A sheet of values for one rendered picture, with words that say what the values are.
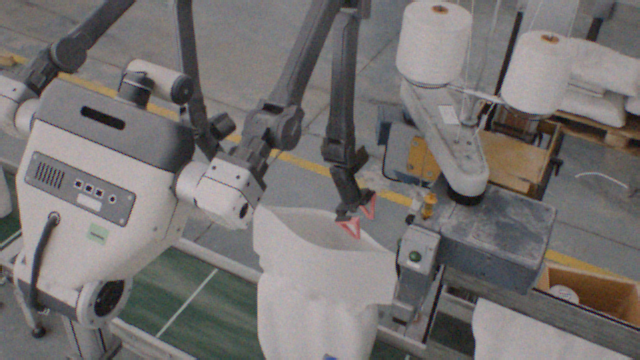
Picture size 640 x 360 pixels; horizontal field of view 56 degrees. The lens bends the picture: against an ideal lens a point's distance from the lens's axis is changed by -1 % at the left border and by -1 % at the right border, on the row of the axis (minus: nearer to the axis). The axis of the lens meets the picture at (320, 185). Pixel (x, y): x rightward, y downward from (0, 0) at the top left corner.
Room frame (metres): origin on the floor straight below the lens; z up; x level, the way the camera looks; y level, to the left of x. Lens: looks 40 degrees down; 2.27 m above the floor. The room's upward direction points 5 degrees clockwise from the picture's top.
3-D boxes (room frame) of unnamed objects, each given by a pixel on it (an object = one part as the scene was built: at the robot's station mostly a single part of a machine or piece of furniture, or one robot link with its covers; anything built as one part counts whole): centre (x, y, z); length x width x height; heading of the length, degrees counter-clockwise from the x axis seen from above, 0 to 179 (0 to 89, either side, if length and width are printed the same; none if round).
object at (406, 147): (1.43, -0.32, 1.23); 0.28 x 0.07 x 0.16; 66
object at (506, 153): (1.41, -0.50, 1.18); 0.34 x 0.25 x 0.31; 156
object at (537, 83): (1.29, -0.48, 1.61); 0.15 x 0.14 x 0.17; 66
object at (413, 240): (0.99, -0.24, 1.29); 0.08 x 0.05 x 0.09; 66
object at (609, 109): (3.72, -1.72, 0.20); 0.67 x 0.44 x 0.15; 66
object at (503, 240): (1.08, -0.40, 1.21); 0.30 x 0.25 x 0.30; 66
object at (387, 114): (1.53, -0.19, 1.25); 0.10 x 0.08 x 0.12; 1
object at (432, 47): (1.39, -0.24, 1.61); 0.17 x 0.17 x 0.17
